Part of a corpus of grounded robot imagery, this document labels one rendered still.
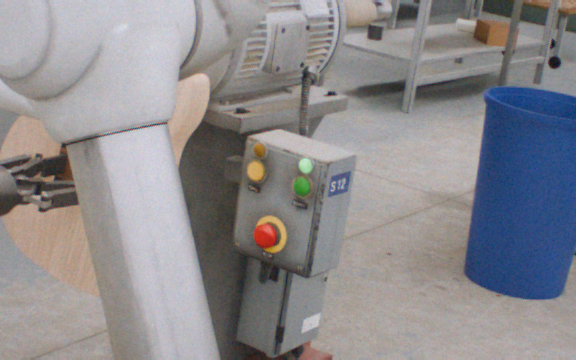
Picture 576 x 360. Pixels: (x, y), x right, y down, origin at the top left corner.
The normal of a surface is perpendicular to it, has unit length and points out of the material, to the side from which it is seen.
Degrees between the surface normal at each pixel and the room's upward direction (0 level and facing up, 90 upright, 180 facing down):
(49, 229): 87
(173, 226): 65
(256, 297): 90
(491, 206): 93
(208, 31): 93
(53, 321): 0
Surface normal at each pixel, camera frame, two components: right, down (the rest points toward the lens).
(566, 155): 0.18, 0.36
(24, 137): -0.55, 0.11
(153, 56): 0.82, -0.06
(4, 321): 0.15, -0.95
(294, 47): 0.82, 0.28
